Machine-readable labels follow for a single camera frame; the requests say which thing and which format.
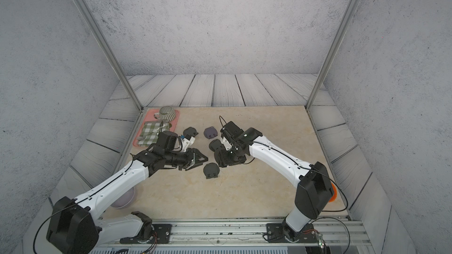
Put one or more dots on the aluminium rail frame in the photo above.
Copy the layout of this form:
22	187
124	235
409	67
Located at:
336	234

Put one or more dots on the pink plastic tray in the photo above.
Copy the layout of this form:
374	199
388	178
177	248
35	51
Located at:
150	117

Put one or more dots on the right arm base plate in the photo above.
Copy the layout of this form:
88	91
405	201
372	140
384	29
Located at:
275	233

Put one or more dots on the metal corner post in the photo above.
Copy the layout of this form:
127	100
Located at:
334	47
88	17

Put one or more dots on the right metal corner post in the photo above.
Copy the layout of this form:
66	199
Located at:
334	47

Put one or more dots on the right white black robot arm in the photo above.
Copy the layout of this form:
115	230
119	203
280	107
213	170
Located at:
313	185

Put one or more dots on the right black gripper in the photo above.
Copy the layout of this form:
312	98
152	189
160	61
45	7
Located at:
222	157

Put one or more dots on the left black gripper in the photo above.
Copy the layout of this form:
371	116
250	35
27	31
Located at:
198	161

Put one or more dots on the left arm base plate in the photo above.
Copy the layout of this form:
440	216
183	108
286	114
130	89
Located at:
159	233

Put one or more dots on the striped ceramic cup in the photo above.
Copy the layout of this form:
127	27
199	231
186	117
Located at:
166	113

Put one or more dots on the purple bowl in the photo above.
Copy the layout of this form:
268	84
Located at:
125	200

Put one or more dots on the green checkered cloth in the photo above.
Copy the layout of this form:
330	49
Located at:
150	132

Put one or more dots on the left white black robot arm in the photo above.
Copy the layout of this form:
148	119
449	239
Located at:
75	226

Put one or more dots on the left metal corner post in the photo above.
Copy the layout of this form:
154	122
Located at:
88	17

